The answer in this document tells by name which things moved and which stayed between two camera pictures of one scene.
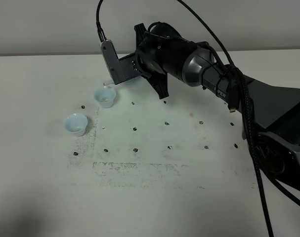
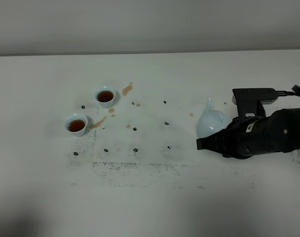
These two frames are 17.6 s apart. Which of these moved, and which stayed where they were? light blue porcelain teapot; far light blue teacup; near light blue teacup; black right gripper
Moved: light blue porcelain teapot; black right gripper
Stayed: near light blue teacup; far light blue teacup
